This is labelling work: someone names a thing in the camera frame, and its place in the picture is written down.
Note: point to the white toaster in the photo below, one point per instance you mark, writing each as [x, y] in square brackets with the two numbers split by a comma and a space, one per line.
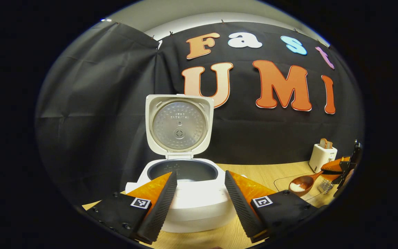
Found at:
[320, 159]

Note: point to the brown toast slice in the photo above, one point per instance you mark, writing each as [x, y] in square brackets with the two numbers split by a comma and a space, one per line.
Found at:
[329, 145]
[323, 143]

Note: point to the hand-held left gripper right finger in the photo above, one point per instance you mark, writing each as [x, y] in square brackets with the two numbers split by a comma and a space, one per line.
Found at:
[240, 207]

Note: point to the brown wooden spoon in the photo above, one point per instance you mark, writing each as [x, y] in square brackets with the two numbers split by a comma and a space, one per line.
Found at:
[306, 181]

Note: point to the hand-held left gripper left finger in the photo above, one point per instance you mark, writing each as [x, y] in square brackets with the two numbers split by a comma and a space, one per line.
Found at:
[161, 211]

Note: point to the white rice cooker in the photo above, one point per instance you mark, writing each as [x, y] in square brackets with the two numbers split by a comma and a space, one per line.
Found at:
[195, 204]

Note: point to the black backdrop cloth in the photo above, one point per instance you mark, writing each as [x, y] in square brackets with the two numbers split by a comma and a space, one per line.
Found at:
[98, 121]

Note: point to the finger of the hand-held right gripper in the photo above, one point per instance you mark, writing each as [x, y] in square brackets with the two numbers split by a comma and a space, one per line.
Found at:
[339, 164]
[332, 177]

